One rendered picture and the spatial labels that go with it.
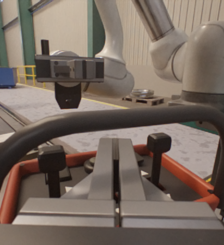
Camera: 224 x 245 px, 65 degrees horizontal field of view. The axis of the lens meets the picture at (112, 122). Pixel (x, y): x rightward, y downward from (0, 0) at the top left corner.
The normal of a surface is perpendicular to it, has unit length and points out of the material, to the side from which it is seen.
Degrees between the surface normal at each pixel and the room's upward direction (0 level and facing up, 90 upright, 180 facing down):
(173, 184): 0
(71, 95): 90
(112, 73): 83
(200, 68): 90
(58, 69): 90
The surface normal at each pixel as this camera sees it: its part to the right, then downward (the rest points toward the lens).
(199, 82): -0.68, 0.29
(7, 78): 0.38, 0.27
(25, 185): 0.03, -0.96
